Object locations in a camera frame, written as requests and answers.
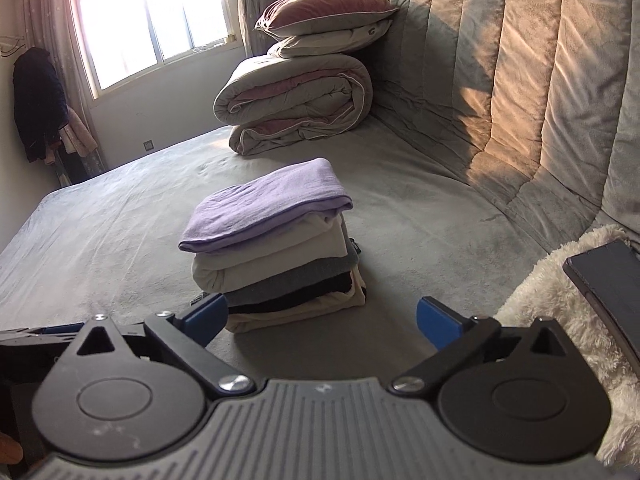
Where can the grey quilted headboard cover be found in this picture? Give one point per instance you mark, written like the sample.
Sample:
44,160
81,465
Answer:
525,85

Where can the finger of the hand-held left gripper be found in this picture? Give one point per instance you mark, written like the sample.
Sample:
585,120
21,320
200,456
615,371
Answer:
30,337

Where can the purple pants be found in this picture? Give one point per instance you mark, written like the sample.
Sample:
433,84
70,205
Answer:
265,205

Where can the grey folded garment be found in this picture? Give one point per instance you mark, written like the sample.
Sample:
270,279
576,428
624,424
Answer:
310,277

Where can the white fluffy throw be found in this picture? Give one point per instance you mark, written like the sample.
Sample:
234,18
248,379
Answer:
545,285

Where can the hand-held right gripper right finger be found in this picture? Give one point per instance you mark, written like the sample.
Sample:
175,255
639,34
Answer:
440,322

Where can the cream folded garment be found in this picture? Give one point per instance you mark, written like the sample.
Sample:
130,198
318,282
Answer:
300,315

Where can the wall outlet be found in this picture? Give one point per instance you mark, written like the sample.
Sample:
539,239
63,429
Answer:
148,145

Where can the white folded garment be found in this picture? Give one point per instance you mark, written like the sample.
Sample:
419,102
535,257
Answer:
270,255

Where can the rolled beige pink quilt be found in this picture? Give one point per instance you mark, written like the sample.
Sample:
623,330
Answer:
300,100

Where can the pink pillow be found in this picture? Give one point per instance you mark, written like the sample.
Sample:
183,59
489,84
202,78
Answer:
325,12

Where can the window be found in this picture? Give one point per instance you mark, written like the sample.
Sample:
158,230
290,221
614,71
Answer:
150,20

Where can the black folded garment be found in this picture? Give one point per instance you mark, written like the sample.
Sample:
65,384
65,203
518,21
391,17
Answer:
310,295

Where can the dark hanging coat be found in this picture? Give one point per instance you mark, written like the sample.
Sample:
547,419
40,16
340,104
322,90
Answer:
40,100

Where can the dark smartphone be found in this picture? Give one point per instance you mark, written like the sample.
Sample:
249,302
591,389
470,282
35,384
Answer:
607,285

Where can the beige pillow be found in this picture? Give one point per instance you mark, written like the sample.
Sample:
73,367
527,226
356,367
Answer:
330,42

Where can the pink hanging clothes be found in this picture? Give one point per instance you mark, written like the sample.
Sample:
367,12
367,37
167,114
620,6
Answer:
77,135

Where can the grey bed blanket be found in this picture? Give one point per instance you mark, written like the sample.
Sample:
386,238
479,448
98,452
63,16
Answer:
125,220

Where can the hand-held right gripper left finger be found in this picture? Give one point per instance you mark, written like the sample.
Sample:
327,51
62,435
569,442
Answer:
207,312

